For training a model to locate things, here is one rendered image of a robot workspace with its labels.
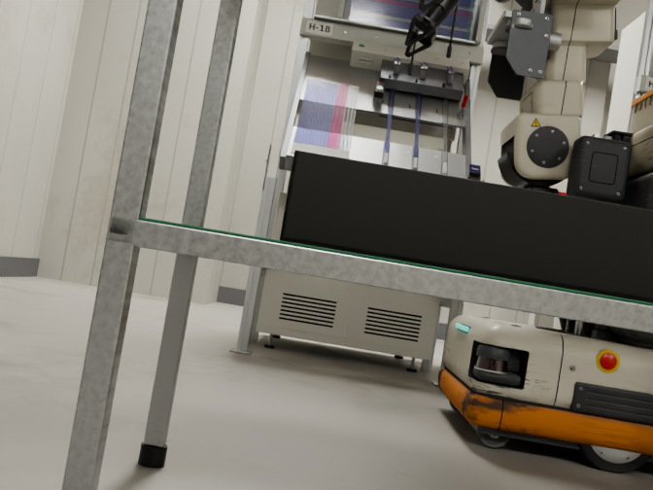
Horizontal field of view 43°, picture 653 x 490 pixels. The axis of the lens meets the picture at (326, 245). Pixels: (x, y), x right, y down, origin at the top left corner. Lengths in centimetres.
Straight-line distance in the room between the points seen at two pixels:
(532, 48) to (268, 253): 142
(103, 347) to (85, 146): 500
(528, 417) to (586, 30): 98
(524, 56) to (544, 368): 76
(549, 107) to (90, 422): 155
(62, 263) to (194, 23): 183
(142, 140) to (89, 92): 504
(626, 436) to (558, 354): 23
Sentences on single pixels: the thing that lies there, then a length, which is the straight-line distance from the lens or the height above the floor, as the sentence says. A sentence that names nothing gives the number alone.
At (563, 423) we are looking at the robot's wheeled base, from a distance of 194.
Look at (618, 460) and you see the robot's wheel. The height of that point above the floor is 3.
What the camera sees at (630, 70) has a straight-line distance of 411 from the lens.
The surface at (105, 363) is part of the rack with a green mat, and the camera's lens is 86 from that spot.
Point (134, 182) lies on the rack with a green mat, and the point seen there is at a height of 38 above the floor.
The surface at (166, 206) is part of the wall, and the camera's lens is 567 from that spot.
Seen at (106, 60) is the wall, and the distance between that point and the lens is 592.
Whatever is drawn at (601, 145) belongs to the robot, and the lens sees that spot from 208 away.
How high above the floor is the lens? 32
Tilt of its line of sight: 2 degrees up
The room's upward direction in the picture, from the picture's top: 10 degrees clockwise
